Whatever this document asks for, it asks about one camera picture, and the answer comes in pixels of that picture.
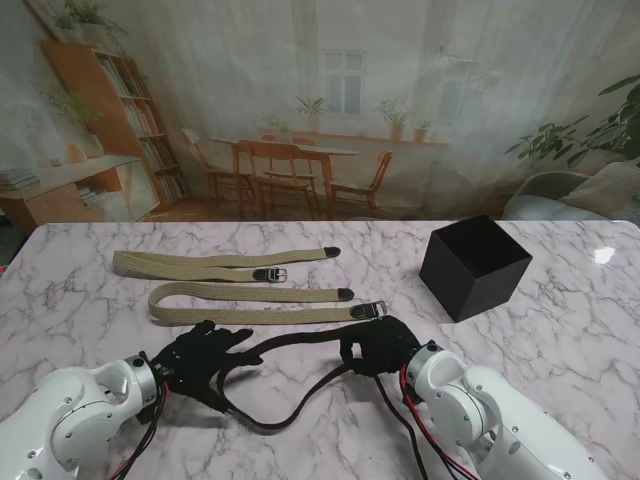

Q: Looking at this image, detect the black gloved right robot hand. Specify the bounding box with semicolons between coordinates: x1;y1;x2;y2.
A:
339;315;426;381

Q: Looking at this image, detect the beige woven belt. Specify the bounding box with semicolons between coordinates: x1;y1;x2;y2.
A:
148;281;389;326
111;245;342;284

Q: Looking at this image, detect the black open storage box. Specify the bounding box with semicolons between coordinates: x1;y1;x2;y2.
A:
418;213;534;324

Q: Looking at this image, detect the printed room scene backdrop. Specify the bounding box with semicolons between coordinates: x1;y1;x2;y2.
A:
0;0;640;224

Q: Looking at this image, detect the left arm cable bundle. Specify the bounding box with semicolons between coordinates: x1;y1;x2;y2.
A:
107;379;171;480

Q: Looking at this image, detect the dark brown woven belt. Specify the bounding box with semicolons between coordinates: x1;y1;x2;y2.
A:
214;324;381;436

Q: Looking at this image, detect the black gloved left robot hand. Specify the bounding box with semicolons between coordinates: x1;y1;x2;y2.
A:
149;321;266;415

